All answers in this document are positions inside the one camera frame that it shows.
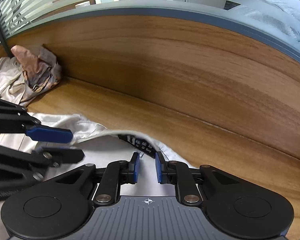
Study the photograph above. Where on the white satin shirt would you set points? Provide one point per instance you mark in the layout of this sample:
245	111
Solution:
102	146

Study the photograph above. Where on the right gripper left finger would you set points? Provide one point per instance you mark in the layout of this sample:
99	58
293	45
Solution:
129	170

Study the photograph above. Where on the beige crumpled shirt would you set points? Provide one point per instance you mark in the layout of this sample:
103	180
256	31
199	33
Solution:
13	87

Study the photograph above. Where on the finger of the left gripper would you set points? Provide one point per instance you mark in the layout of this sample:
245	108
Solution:
60	155
49	134

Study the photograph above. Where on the crumpled brown patterned cloth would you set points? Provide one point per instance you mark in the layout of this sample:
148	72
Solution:
41	72

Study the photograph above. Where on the frosted glass desk partition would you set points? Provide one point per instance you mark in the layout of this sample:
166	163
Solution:
274	22

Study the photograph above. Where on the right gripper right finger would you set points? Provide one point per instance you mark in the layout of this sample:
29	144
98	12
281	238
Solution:
165	170

